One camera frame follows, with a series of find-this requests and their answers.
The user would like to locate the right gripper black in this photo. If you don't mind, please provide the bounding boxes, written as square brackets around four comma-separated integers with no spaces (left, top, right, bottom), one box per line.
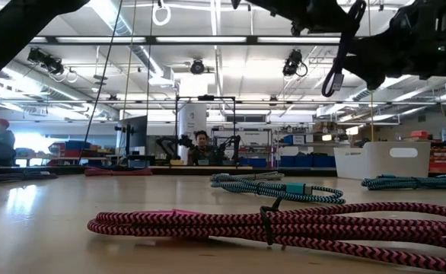
[245,0,414,91]

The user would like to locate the purple braided USB-C cable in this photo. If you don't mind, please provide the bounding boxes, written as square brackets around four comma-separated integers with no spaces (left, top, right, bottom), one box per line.
[0,170,59,184]
[320,0,368,98]

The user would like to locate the grey braided USB-C cable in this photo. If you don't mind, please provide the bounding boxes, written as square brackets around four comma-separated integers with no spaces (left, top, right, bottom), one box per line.
[228,171,285,181]

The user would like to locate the dark red braided USB-C cable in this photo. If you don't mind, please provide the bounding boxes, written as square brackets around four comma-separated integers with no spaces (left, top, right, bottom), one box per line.
[84,167,154,177]

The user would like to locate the white round column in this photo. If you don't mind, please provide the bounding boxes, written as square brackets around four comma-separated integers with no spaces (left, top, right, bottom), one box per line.
[177,103,209,161]

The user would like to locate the blue shelf bins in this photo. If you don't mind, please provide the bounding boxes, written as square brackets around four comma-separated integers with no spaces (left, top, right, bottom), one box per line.
[279,153,336,169]

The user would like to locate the white plastic bin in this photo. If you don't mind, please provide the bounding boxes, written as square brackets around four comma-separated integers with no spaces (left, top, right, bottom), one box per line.
[333,141,432,180]

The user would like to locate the black monitor with pole stand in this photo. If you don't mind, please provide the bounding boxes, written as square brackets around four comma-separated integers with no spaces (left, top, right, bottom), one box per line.
[114,115,149,158]

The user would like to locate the red and blue storage bins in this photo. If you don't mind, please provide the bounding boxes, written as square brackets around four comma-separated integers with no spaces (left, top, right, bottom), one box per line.
[48,139,113,158]

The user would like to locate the black ceiling-hung camera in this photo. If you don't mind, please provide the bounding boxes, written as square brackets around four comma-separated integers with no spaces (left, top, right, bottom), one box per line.
[282,49,309,78]
[190,58,206,75]
[27,46,65,75]

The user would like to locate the white coiled ceiling cable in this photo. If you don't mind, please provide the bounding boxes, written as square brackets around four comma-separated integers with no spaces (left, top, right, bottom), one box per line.
[151,0,172,27]

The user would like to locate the black hanging cable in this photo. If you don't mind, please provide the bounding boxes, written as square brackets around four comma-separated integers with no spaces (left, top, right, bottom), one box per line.
[78,0,124,165]

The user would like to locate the teal braided USB-C cable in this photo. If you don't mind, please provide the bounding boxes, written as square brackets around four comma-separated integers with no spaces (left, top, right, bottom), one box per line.
[210,173,347,206]
[361,174,446,191]

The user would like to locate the pink black braided USB-C cable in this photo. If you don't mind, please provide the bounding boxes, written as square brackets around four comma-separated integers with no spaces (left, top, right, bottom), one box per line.
[87,202,446,274]

